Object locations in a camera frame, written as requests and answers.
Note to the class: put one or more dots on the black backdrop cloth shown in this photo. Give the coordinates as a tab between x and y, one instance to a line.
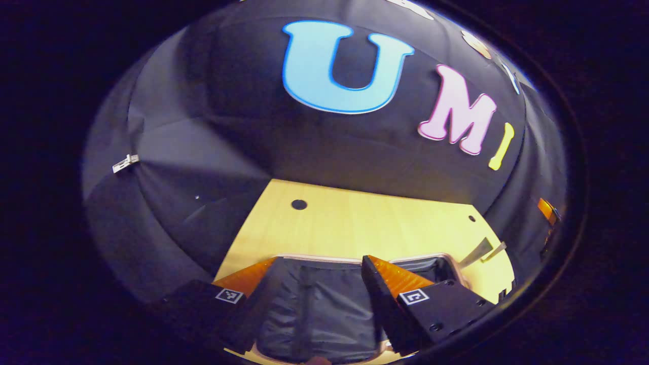
228	126

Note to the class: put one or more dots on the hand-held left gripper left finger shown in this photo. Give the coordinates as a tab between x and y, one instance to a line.
251	324

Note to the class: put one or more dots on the small white tag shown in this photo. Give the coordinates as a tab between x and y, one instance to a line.
125	163

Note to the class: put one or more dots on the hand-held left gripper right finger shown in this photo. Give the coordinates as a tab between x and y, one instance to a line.
385	309

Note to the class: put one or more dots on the pink suitcase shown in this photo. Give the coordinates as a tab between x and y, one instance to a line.
324	309

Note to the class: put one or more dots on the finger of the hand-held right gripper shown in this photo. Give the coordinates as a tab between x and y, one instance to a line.
547	210

